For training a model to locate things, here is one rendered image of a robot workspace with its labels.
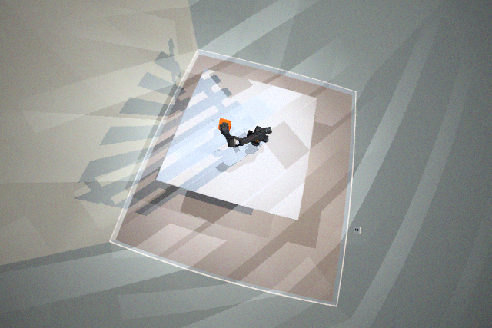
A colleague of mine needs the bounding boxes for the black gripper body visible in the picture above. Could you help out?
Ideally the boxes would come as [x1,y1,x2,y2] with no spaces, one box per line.
[247,130,268,143]

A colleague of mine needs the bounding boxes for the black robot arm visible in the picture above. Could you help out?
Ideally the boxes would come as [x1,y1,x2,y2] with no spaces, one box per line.
[219,122,272,147]

